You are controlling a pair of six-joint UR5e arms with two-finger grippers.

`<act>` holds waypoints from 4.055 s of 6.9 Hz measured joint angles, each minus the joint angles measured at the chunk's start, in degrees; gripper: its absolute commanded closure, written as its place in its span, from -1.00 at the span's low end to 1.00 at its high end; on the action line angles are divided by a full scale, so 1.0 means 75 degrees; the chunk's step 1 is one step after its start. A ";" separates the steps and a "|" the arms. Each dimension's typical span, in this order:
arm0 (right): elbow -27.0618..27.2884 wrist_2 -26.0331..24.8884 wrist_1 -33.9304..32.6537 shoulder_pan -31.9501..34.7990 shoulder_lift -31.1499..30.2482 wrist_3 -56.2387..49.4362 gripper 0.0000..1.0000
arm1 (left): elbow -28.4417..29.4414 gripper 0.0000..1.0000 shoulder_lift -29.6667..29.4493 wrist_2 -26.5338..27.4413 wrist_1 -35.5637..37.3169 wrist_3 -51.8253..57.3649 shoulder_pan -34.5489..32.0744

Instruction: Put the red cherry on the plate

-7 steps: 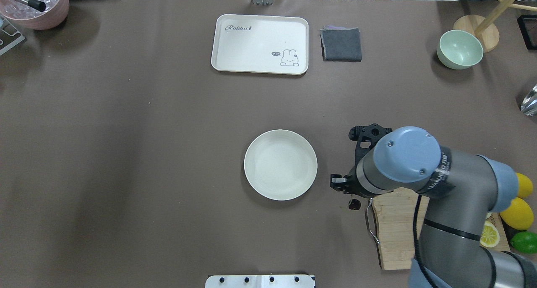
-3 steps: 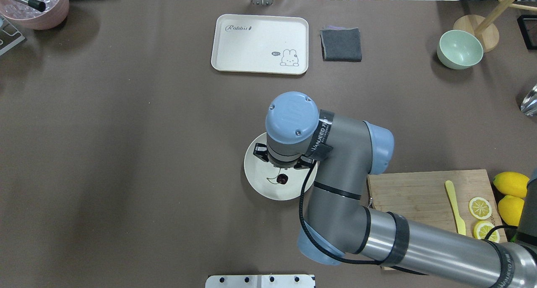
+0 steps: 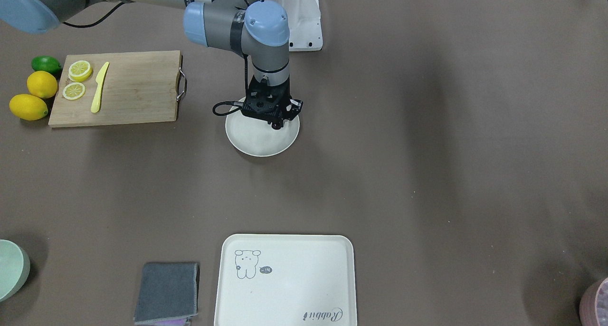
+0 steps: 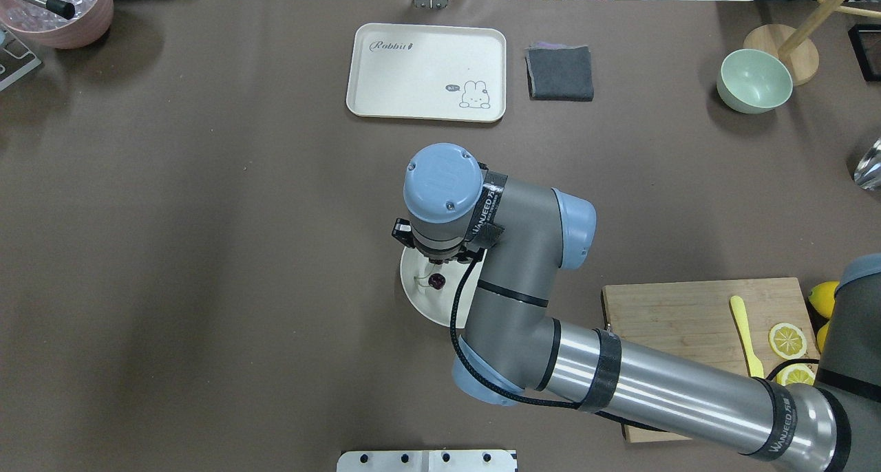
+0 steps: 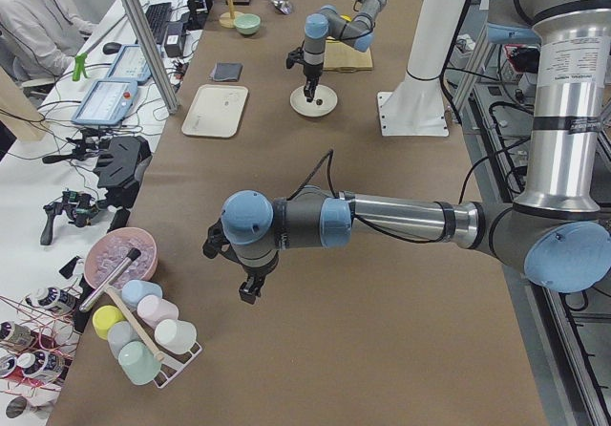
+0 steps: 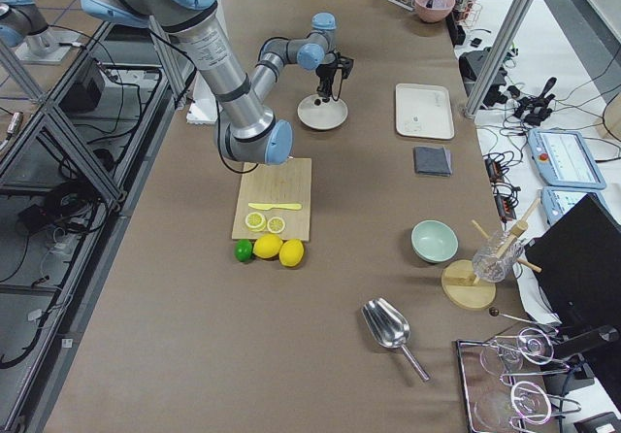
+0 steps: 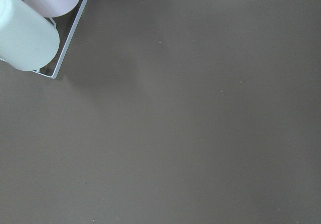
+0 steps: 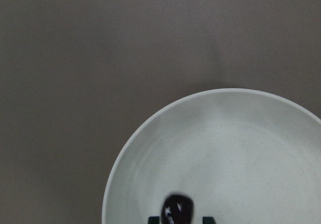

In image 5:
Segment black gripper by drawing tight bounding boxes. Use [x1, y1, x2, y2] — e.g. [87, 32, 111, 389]
[285, 47, 325, 103]
[202, 220, 279, 305]

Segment beige round plate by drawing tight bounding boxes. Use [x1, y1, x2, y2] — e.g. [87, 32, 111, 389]
[289, 85, 338, 117]

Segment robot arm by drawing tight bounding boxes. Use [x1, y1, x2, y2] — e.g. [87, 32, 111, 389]
[202, 0, 610, 303]
[285, 0, 387, 102]

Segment cream rabbit tray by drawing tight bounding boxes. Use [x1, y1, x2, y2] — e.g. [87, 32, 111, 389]
[181, 84, 248, 138]

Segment bamboo cutting board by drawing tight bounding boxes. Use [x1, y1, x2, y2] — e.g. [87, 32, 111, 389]
[324, 40, 373, 73]

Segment pale green plastic cup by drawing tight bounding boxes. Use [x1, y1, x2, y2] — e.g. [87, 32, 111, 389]
[155, 319, 197, 354]

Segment grey folded cloth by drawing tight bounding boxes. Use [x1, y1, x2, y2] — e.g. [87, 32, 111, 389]
[210, 62, 242, 82]

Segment mint green bowl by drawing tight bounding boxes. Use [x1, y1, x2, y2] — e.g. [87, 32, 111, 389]
[234, 13, 262, 36]

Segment stainless steel scoop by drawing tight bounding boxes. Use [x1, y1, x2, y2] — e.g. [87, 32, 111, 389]
[270, 0, 293, 15]

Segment pink plastic cup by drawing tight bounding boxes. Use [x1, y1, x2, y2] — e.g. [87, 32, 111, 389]
[137, 294, 179, 329]

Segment white cup rack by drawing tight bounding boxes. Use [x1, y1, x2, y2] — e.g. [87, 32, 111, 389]
[153, 342, 203, 389]

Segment blue plastic cup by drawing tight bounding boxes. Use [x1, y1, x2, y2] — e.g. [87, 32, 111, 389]
[121, 280, 163, 310]

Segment steel tongs black tip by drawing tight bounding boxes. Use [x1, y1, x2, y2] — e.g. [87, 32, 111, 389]
[78, 247, 141, 313]

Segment mint plastic cup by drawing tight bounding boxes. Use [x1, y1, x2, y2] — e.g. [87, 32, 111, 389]
[117, 341, 161, 385]

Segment grey plastic cup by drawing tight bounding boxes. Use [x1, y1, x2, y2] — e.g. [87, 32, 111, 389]
[107, 321, 140, 359]

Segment yellow plastic cup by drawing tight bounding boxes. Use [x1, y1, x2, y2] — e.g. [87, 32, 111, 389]
[93, 305, 126, 340]

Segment black keyboard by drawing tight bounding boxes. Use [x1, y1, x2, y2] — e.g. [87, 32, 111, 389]
[145, 2, 172, 45]

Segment blue teach pendant upper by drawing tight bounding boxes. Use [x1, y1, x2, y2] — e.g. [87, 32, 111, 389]
[106, 44, 152, 85]

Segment blue teach pendant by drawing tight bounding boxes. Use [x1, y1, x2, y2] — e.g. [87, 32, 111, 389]
[106, 44, 152, 85]
[72, 77, 138, 127]

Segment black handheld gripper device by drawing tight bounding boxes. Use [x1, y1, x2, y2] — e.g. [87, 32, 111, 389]
[39, 190, 100, 245]

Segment blue teach pendant lower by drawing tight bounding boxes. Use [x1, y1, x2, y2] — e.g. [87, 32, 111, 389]
[72, 77, 138, 127]

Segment black computer mouse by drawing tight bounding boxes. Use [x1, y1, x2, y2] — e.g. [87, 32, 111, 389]
[102, 42, 122, 55]

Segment bottle rack with bottles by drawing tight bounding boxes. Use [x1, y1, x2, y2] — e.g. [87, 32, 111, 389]
[1, 287, 79, 391]

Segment green clamp tool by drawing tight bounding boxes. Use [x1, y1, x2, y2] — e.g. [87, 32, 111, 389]
[72, 53, 88, 82]

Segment seated person grey hoodie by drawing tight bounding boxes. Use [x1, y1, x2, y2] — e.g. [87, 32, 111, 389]
[1, 0, 95, 79]

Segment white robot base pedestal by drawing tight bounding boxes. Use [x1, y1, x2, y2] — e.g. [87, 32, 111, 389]
[378, 0, 469, 137]

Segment black bracket stand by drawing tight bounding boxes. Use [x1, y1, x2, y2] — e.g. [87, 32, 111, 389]
[94, 136, 152, 232]

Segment aluminium frame post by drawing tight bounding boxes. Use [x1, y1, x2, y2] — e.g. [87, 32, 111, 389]
[121, 0, 179, 115]

